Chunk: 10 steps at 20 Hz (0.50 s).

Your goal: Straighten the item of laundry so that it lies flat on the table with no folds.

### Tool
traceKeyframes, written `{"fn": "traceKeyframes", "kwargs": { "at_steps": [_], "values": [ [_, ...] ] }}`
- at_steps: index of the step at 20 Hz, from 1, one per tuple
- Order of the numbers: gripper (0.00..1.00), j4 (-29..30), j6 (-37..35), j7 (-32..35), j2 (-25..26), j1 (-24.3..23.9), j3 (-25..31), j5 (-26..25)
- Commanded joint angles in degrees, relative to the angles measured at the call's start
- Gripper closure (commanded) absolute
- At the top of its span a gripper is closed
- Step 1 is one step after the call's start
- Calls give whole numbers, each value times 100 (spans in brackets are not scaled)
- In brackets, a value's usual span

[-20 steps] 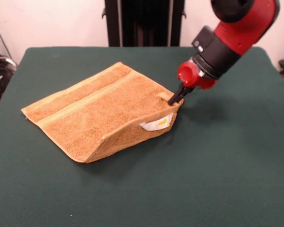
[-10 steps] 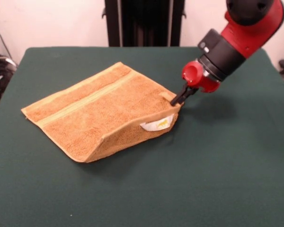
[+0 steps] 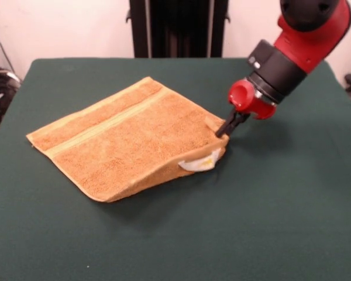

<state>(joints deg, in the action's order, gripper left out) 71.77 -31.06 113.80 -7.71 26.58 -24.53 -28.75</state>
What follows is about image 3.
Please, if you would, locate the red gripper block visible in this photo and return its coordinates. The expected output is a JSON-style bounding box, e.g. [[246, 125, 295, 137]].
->
[[215, 78, 277, 138]]

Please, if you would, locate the tan terry towel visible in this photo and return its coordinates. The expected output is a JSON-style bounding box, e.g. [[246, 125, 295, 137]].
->
[[26, 76, 231, 203]]

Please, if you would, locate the dark green table cloth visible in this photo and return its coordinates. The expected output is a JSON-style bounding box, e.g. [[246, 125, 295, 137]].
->
[[0, 57, 351, 281]]

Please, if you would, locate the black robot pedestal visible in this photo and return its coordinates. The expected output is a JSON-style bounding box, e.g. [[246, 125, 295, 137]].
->
[[125, 0, 232, 59]]

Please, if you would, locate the tangled black cable bundle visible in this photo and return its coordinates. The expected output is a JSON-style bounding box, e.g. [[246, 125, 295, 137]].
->
[[0, 48, 22, 127]]

